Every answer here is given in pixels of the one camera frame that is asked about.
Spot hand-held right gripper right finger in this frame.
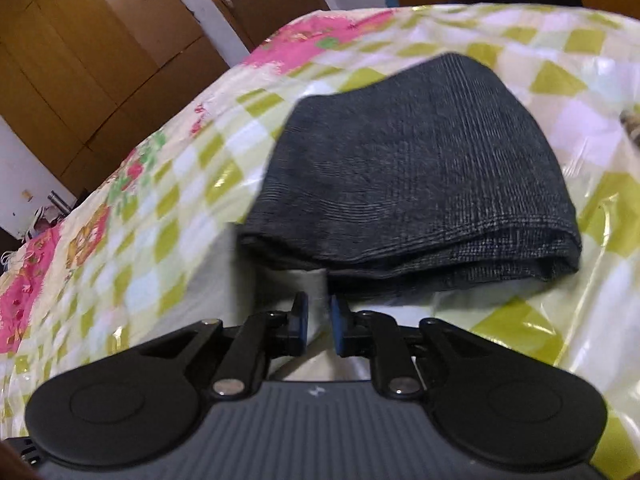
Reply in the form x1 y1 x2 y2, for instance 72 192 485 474
329 296 495 401

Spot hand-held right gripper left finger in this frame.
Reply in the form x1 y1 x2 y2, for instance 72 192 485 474
142 292 308 400

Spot dark grey pants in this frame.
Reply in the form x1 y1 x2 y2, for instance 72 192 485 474
236 52 583 308

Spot checkered printed blanket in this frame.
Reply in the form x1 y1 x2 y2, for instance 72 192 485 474
0 4 640 466

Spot brown wooden wardrobe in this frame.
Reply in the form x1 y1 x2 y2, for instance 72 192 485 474
0 0 231 196

